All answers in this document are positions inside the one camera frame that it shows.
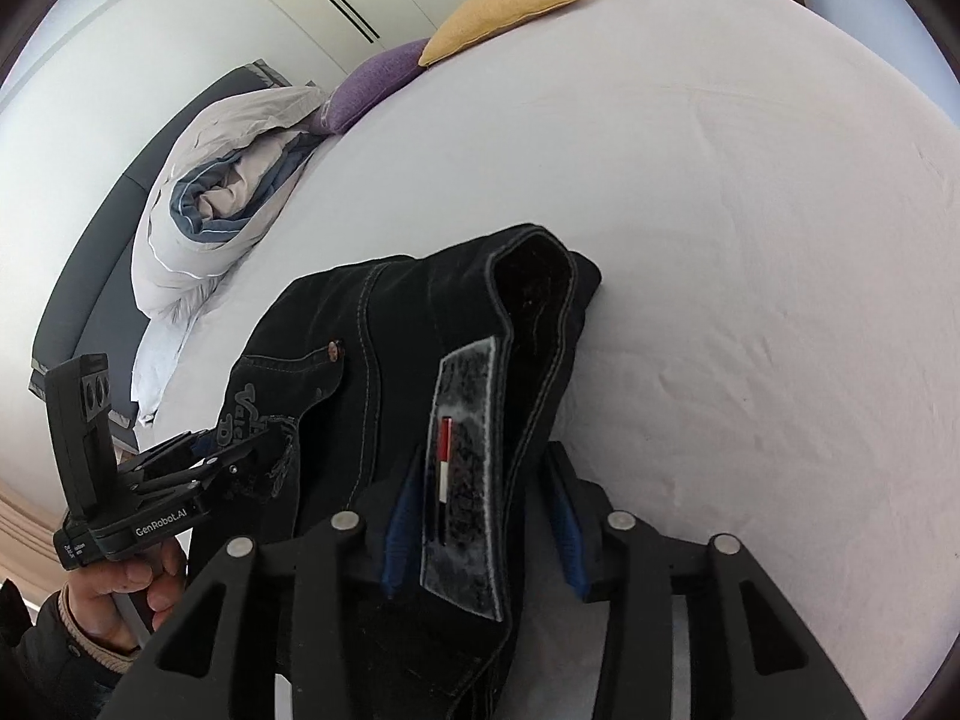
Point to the black denim pants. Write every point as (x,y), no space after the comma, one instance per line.
(390,330)

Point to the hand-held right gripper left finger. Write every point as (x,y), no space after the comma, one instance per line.
(401,532)

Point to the yellow pillow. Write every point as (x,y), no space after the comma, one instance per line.
(502,7)

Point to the person's left forearm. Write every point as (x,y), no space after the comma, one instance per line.
(45,660)

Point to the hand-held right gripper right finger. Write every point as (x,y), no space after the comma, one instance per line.
(562,532)

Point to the white bed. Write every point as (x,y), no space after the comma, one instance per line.
(750,240)

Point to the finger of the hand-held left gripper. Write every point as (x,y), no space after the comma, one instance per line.
(191,474)
(169,451)

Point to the person's left hand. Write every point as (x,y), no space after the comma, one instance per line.
(112,592)

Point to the white wardrobe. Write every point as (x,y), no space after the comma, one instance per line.
(262,7)

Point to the white and blue duvet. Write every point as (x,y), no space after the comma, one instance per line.
(195,165)

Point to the purple pillow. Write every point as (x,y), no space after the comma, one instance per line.
(371,82)

